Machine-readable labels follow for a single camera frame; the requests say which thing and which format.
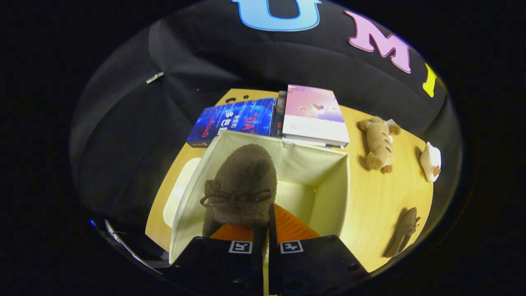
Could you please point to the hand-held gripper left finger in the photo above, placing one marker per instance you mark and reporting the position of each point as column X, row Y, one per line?
column 258, row 271

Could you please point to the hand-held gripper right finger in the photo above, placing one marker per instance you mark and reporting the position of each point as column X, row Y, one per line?
column 274, row 267

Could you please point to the brown fuzzy shoe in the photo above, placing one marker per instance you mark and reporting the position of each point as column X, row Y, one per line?
column 402, row 234
column 246, row 172

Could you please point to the green fabric storage box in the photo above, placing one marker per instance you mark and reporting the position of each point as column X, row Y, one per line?
column 300, row 164

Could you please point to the green storage box lid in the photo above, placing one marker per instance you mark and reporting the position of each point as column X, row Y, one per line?
column 178, row 193

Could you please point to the dark cover book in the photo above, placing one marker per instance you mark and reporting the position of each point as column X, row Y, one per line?
column 280, row 115

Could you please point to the blue cover book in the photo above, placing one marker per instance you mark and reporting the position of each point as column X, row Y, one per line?
column 238, row 119

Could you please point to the tan bread plush toy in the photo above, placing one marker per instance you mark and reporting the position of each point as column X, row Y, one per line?
column 378, row 144

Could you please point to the white plush toy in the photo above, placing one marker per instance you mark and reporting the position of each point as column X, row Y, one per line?
column 430, row 162

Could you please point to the silver clip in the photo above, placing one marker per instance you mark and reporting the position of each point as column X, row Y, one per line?
column 155, row 77

